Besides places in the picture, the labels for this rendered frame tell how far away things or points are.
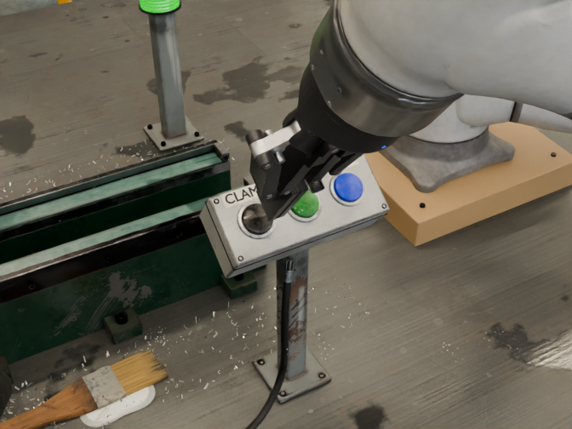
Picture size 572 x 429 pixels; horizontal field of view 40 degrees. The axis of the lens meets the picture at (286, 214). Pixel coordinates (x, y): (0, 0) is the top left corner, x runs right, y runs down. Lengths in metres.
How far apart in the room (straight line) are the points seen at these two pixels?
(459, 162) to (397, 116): 0.74
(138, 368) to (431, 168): 0.50
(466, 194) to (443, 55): 0.79
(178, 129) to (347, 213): 0.61
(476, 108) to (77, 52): 0.86
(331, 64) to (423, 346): 0.60
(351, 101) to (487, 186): 0.75
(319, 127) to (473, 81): 0.13
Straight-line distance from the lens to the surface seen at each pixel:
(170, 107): 1.30
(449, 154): 1.16
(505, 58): 0.37
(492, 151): 1.22
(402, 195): 1.14
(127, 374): 0.95
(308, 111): 0.49
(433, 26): 0.36
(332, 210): 0.76
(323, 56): 0.45
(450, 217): 1.13
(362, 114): 0.44
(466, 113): 1.12
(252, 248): 0.72
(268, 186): 0.58
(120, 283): 0.98
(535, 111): 1.11
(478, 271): 1.10
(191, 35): 1.68
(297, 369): 0.93
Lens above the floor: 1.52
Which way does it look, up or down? 39 degrees down
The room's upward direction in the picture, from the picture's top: straight up
